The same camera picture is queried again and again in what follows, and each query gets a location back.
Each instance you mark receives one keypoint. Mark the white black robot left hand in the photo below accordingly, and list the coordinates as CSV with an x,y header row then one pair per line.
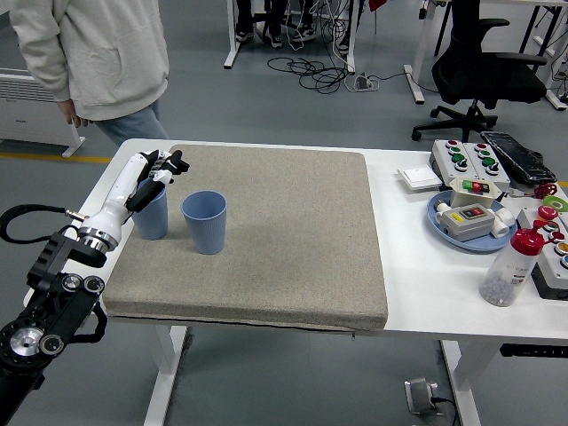
x,y
122,186

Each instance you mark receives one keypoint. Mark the person's right hand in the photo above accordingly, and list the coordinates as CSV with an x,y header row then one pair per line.
x,y
71,113

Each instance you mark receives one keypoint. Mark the blue ribbed plastic cup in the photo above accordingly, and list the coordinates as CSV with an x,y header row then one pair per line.
x,y
206,235
153,222

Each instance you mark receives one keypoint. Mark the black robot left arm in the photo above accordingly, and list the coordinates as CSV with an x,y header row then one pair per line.
x,y
53,302

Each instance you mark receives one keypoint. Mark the white electric panel heater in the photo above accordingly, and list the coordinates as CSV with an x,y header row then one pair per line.
x,y
26,124

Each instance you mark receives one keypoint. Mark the grey-brown fabric mat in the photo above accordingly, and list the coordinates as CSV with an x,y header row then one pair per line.
x,y
288,239

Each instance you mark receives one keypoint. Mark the white table leg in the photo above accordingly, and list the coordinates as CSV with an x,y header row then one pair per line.
x,y
461,386
164,364

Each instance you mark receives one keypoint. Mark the seated person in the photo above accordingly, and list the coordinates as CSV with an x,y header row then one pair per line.
x,y
244,18
305,32

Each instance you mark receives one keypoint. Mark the white power strip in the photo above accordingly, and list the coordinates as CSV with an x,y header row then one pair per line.
x,y
364,82

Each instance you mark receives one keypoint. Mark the red cloth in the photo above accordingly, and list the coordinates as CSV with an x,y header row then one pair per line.
x,y
377,3

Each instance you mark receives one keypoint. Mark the grey four-button control box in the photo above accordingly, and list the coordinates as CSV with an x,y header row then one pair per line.
x,y
446,166
494,177

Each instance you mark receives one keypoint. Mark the silver floor socket box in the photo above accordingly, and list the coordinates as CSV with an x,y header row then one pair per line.
x,y
419,397

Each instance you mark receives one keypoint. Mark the blue round plate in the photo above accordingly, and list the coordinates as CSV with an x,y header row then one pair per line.
x,y
483,244

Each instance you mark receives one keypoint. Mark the black office chair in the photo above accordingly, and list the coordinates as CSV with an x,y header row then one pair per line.
x,y
479,75

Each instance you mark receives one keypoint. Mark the white plastic pipe fitting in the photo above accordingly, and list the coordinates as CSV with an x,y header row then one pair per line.
x,y
503,219

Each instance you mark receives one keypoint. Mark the clear bottle red cap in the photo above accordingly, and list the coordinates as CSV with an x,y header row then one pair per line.
x,y
506,275

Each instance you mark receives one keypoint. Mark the black wrapped keyboard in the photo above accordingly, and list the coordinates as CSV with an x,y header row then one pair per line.
x,y
519,155

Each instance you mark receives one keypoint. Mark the red valve handwheel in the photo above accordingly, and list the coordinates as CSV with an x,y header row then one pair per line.
x,y
545,191

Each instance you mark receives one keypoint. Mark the green plastic part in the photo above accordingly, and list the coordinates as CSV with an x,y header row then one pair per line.
x,y
557,204

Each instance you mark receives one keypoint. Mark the grey emergency stop button box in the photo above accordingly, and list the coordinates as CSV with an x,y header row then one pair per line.
x,y
552,266

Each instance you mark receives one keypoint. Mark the black table control panel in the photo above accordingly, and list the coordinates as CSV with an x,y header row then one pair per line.
x,y
532,350

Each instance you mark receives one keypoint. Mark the white wall switch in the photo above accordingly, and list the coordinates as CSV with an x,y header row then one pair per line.
x,y
419,176

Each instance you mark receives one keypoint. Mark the grey switch box yellow label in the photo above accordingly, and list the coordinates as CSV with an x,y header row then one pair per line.
x,y
466,226

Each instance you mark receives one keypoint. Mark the beige green-red button switch box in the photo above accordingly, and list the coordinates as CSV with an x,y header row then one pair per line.
x,y
470,195

